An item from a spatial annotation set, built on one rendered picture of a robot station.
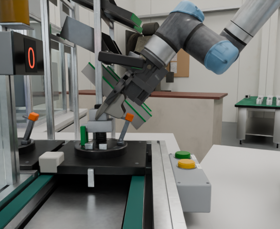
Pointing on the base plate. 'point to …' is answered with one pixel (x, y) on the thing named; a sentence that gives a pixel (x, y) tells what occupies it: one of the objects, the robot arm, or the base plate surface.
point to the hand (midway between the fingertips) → (98, 112)
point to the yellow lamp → (14, 11)
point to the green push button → (182, 154)
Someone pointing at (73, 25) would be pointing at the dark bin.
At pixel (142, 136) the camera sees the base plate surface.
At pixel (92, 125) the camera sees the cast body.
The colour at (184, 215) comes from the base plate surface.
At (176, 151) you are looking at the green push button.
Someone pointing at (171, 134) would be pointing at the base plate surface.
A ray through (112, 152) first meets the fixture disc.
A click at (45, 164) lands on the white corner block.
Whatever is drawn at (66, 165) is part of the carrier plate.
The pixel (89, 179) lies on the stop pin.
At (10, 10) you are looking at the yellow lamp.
